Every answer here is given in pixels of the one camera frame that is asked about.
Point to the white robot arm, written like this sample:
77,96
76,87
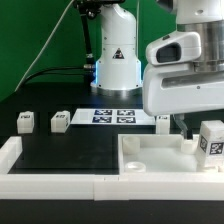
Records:
118,71

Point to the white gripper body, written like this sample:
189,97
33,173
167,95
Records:
177,89

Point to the white U-shaped obstacle fence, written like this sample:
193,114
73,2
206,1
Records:
123,186

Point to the white square tabletop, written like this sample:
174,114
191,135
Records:
150,153

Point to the white marker sheet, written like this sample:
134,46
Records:
111,117

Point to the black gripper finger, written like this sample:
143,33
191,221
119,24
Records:
185,131

